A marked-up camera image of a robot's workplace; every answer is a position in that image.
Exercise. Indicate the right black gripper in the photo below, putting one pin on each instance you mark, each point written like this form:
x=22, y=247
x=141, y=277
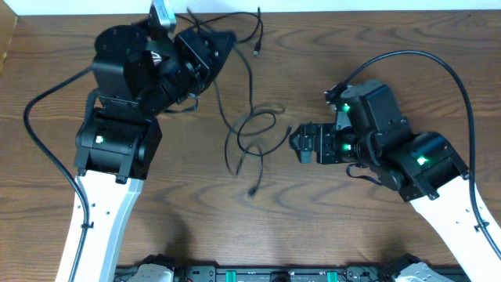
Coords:
x=323, y=133

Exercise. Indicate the cardboard box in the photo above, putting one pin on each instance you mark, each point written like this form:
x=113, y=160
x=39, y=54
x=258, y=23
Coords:
x=8, y=21

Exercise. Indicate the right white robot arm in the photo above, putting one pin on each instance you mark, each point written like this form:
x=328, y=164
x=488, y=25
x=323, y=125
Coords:
x=423, y=168

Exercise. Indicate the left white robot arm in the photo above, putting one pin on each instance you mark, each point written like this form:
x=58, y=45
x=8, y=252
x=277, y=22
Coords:
x=141, y=73

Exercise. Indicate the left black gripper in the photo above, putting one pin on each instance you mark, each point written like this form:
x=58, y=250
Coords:
x=189, y=45

